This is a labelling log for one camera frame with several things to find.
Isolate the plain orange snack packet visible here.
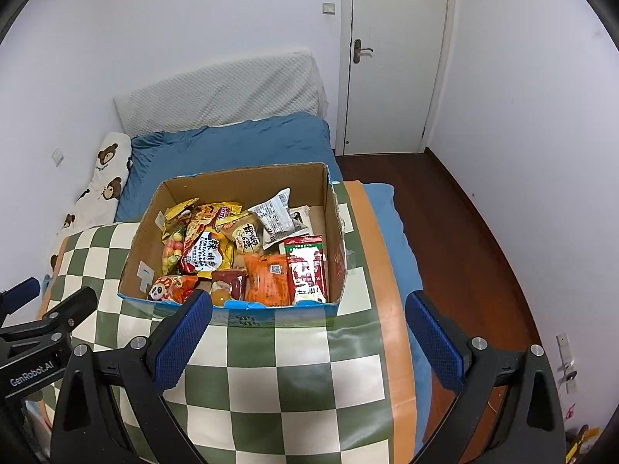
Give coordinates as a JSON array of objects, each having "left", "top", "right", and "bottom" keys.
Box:
[{"left": 243, "top": 252, "right": 294, "bottom": 308}]

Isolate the dark red snack packet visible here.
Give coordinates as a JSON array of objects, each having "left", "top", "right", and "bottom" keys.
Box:
[{"left": 211, "top": 269, "right": 249, "bottom": 301}]

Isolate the metal door handle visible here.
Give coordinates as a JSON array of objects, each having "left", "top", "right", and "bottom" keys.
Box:
[{"left": 351, "top": 38, "right": 374, "bottom": 65}]

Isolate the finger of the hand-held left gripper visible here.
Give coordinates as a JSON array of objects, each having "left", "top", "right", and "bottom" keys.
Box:
[
  {"left": 0, "top": 277, "right": 42, "bottom": 321},
  {"left": 0, "top": 286, "right": 98, "bottom": 345}
]

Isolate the orange panda snack packet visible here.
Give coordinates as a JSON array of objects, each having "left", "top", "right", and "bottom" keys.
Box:
[{"left": 149, "top": 275, "right": 200, "bottom": 305}]

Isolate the colourful candy bag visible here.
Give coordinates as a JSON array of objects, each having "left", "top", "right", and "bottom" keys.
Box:
[{"left": 161, "top": 227, "right": 187, "bottom": 276}]

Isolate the green white checkered mat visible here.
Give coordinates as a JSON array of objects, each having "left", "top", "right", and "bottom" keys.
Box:
[{"left": 39, "top": 180, "right": 417, "bottom": 464}]

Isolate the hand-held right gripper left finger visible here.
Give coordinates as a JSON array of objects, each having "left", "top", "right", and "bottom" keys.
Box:
[{"left": 51, "top": 289, "right": 214, "bottom": 464}]

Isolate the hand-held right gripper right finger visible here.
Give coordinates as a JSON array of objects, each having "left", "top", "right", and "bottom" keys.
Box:
[{"left": 405, "top": 290, "right": 568, "bottom": 464}]

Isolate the white quilted headboard cushion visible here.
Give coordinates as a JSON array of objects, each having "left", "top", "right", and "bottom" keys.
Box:
[{"left": 113, "top": 49, "right": 328, "bottom": 136}]

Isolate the cardboard box with blue print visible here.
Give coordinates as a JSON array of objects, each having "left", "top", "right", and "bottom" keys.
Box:
[{"left": 117, "top": 162, "right": 349, "bottom": 328}]

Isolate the white black stick snack packet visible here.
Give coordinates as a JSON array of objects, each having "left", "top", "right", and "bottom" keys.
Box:
[{"left": 289, "top": 205, "right": 313, "bottom": 239}]

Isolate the yellow and brown object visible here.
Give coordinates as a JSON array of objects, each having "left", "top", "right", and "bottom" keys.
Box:
[{"left": 563, "top": 424, "right": 603, "bottom": 464}]

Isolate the white grey snack packet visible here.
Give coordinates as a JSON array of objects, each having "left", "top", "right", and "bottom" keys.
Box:
[{"left": 247, "top": 188, "right": 311, "bottom": 245}]

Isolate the yellow purple snack packet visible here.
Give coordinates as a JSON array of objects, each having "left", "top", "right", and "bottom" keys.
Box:
[{"left": 215, "top": 201, "right": 243, "bottom": 229}]

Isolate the red white spicy snack packet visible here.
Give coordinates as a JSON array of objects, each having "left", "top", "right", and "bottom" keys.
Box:
[{"left": 177, "top": 205, "right": 226, "bottom": 276}]

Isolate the white door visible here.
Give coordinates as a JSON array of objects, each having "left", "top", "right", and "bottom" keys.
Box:
[{"left": 340, "top": 0, "right": 458, "bottom": 156}]

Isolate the bear print pillow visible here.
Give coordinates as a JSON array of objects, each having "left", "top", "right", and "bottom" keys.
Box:
[{"left": 48, "top": 131, "right": 133, "bottom": 282}]

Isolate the blue bedsheet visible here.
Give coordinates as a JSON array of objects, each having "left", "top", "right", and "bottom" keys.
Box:
[{"left": 115, "top": 111, "right": 434, "bottom": 446}]

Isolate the cream bread packet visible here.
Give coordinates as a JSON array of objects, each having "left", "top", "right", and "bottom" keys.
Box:
[{"left": 231, "top": 211, "right": 267, "bottom": 257}]

